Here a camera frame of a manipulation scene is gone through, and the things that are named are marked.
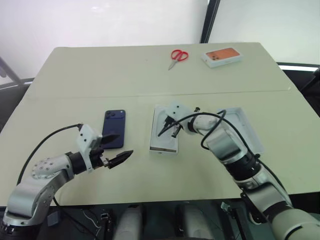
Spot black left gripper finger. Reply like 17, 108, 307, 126
101, 134, 122, 145
108, 149, 134, 169

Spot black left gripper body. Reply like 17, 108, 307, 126
89, 136, 111, 171

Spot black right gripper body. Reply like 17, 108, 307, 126
163, 115, 185, 133

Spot white phone box base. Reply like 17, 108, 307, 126
149, 104, 180, 156

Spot white phone box lid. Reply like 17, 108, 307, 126
215, 106, 266, 155

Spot small blue grey box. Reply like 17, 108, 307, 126
46, 210, 61, 228

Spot phone box with orange print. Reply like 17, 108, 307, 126
200, 47, 244, 69

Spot dark blue smartphone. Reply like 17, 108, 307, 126
101, 108, 127, 150

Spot white robot leg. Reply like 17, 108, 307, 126
181, 205, 209, 240
115, 205, 144, 240

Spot dark chair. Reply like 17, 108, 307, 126
275, 60, 320, 123

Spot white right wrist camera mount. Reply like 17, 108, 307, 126
165, 100, 195, 126

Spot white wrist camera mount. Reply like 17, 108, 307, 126
75, 124, 104, 172
165, 100, 195, 126

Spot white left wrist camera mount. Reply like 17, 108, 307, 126
75, 124, 104, 172

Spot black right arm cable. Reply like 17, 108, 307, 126
163, 107, 228, 151

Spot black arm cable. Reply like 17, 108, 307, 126
16, 123, 84, 187
163, 107, 228, 151

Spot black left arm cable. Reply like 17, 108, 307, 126
16, 123, 84, 187

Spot red handled scissors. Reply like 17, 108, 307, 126
167, 49, 190, 71

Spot black vertical frame post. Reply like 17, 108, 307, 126
199, 0, 221, 44

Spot grey metal frame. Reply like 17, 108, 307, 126
0, 55, 35, 91

